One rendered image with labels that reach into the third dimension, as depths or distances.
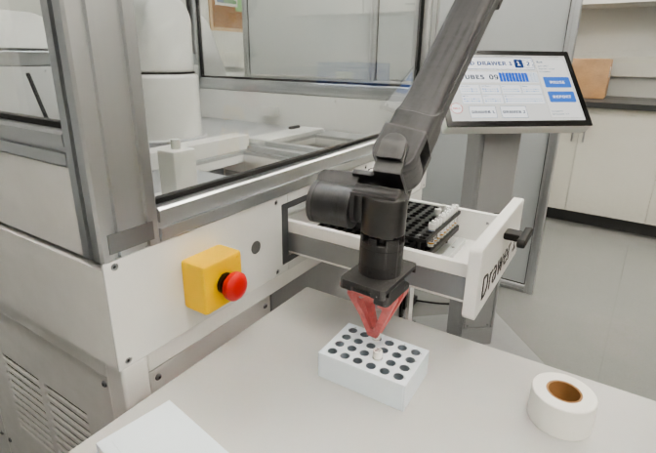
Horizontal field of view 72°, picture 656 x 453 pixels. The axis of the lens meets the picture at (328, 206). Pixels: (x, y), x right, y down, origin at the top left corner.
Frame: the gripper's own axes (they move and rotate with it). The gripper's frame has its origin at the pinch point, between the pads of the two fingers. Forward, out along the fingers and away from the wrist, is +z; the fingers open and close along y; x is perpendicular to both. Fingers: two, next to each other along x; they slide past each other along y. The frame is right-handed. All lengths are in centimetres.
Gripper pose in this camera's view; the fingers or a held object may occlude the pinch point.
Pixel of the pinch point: (375, 329)
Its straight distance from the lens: 65.7
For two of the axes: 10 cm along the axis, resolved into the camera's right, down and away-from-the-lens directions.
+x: 8.4, 2.0, -5.1
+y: -5.5, 2.5, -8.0
